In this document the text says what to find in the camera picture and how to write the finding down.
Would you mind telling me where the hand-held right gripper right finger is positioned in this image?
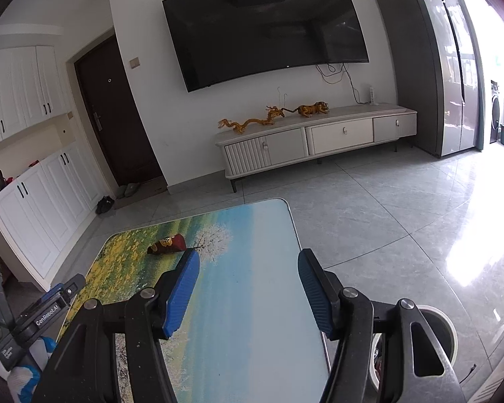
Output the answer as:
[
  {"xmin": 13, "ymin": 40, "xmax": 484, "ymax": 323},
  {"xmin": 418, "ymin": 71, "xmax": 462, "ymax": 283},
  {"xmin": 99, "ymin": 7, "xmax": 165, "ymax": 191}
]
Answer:
[{"xmin": 297, "ymin": 249, "xmax": 467, "ymax": 403}]

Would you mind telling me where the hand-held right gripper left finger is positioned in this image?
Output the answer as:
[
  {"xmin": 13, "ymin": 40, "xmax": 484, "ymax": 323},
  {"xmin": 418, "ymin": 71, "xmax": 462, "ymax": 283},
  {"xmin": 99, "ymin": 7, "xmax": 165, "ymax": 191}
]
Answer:
[{"xmin": 33, "ymin": 250, "xmax": 201, "ymax": 403}]

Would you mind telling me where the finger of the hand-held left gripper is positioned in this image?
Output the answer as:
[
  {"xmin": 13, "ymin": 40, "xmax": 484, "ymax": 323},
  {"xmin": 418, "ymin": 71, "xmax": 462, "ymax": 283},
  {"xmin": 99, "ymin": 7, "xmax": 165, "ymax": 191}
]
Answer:
[{"xmin": 46, "ymin": 274, "xmax": 87, "ymax": 305}]

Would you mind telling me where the red snack packet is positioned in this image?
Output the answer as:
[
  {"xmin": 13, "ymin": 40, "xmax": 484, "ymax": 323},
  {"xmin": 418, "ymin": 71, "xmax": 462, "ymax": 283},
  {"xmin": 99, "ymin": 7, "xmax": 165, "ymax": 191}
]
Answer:
[{"xmin": 147, "ymin": 235, "xmax": 187, "ymax": 256}]

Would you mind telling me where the white round trash bin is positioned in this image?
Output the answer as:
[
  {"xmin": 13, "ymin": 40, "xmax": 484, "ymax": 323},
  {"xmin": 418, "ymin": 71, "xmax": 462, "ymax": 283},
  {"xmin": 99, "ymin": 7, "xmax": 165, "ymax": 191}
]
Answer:
[{"xmin": 370, "ymin": 306, "xmax": 458, "ymax": 391}]

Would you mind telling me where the person's left hand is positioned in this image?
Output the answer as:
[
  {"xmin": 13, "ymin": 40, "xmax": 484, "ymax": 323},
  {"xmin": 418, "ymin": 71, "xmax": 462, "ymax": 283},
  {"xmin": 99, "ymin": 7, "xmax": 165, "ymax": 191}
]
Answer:
[{"xmin": 7, "ymin": 336, "xmax": 56, "ymax": 399}]

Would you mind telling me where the landscape printed table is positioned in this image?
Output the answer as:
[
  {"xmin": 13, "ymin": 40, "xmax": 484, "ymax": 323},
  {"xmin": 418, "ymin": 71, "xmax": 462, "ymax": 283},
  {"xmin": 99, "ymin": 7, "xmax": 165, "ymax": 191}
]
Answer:
[{"xmin": 54, "ymin": 198, "xmax": 332, "ymax": 403}]

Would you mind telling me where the brown door mat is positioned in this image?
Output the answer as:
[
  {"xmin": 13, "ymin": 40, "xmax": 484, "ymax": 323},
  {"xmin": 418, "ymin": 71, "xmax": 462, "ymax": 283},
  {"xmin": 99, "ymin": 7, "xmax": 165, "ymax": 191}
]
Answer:
[{"xmin": 113, "ymin": 178, "xmax": 169, "ymax": 211}]

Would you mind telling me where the dark brown entrance door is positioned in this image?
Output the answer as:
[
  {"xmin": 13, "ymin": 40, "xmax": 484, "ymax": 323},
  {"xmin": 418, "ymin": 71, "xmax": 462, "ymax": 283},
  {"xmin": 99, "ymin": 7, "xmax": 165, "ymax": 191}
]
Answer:
[{"xmin": 73, "ymin": 34, "xmax": 166, "ymax": 187}]

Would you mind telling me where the white television cabinet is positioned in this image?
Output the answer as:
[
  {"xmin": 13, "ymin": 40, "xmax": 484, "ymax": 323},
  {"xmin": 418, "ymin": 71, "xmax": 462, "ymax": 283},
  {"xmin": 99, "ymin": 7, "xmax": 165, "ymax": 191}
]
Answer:
[{"xmin": 215, "ymin": 103, "xmax": 418, "ymax": 194}]

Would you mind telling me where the golden dragon figurine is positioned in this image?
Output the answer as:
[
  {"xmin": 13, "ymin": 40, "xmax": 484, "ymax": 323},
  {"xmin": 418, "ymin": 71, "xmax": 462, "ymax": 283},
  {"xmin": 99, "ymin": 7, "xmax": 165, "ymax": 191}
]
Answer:
[{"xmin": 217, "ymin": 105, "xmax": 287, "ymax": 134}]

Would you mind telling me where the golden tiger figurine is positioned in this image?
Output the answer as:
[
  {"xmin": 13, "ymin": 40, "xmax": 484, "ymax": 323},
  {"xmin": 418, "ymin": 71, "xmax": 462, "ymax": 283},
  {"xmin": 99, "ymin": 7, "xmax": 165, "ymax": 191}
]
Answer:
[{"xmin": 294, "ymin": 101, "xmax": 330, "ymax": 117}]

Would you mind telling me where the grey double-door refrigerator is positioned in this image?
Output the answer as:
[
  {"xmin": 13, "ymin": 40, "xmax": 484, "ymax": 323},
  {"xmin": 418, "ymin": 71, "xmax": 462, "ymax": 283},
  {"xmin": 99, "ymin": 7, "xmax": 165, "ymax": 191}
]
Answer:
[{"xmin": 372, "ymin": 0, "xmax": 486, "ymax": 159}]

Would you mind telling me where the front-load washing machine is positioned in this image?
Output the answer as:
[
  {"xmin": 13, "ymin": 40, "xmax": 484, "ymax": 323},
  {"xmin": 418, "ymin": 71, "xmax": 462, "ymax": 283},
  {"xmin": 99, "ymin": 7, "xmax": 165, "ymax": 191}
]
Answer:
[{"xmin": 489, "ymin": 80, "xmax": 502, "ymax": 143}]

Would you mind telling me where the white wall cabinet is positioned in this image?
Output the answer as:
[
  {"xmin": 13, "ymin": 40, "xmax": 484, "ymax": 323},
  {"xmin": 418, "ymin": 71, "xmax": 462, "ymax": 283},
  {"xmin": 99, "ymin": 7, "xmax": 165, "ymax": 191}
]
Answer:
[{"xmin": 0, "ymin": 44, "xmax": 114, "ymax": 292}]

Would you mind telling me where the black television cable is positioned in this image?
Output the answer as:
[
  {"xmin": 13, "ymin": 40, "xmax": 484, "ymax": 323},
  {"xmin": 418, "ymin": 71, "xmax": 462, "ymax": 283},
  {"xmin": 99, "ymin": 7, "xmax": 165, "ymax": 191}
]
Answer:
[{"xmin": 317, "ymin": 62, "xmax": 372, "ymax": 105}]

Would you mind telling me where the black wall television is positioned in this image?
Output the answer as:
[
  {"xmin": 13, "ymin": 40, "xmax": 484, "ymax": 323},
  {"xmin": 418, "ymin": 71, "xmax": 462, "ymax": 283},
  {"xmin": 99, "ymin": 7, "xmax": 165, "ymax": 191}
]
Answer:
[{"xmin": 162, "ymin": 0, "xmax": 370, "ymax": 94}]

